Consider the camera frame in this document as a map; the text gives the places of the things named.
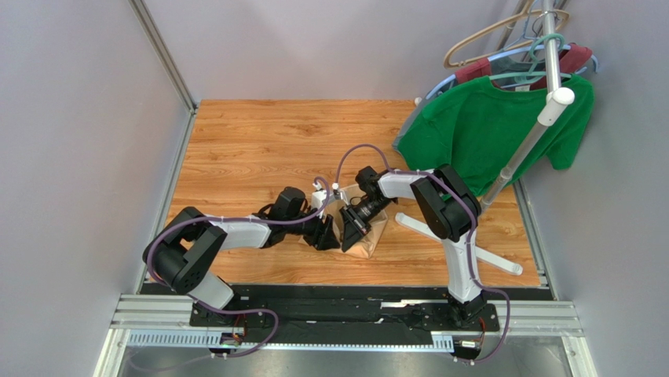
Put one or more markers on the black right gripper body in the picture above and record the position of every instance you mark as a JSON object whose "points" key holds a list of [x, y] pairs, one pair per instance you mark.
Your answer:
{"points": [[357, 217]]}

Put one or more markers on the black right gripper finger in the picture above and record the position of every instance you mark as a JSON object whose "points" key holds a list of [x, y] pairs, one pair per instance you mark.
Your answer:
{"points": [[351, 235], [347, 218]]}

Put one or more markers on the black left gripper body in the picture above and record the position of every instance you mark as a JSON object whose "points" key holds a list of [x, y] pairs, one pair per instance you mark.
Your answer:
{"points": [[310, 229]]}

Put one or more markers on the beige cloth napkin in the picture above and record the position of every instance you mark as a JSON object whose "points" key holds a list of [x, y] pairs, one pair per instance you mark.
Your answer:
{"points": [[365, 247]]}

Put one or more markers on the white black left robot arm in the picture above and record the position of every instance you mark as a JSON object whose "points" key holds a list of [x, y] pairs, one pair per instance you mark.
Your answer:
{"points": [[180, 257]]}

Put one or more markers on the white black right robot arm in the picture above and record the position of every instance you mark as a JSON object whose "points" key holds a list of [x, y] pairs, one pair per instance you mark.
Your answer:
{"points": [[450, 211]]}

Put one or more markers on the green t-shirt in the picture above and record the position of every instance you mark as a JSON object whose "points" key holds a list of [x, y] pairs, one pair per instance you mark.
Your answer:
{"points": [[476, 127]]}

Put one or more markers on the light blue hanger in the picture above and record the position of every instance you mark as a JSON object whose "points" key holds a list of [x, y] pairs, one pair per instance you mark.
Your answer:
{"points": [[496, 57]]}

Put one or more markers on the teal plastic hanger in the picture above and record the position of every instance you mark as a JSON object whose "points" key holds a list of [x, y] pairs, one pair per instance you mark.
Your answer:
{"points": [[542, 52]]}

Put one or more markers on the silver white clothes rack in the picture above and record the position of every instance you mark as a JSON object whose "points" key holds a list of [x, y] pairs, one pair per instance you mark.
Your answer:
{"points": [[556, 18]]}

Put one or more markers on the red garment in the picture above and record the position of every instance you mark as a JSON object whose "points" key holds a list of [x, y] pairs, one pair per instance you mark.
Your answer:
{"points": [[569, 60]]}

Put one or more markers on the aluminium front rail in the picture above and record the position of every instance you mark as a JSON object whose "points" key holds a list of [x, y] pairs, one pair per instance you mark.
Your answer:
{"points": [[540, 334]]}

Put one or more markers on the aluminium frame rail left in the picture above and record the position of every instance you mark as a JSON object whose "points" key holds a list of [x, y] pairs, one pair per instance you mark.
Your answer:
{"points": [[150, 27]]}

